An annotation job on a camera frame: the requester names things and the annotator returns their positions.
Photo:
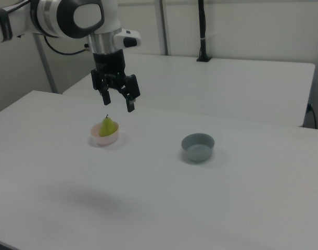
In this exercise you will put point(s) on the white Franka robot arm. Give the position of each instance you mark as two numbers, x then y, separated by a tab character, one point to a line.
23	18

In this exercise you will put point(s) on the pink plastic bowl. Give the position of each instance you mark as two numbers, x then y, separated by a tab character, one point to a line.
106	140

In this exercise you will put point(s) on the grey metal frame post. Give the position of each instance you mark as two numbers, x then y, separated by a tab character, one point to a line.
162	26
45	65

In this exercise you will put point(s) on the black camera pole with base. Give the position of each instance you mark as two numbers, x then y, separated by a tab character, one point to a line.
202	31

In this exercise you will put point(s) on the grey plastic bowl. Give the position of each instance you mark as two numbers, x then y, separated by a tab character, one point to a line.
197	151

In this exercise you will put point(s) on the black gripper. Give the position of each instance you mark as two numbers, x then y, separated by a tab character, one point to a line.
109	62

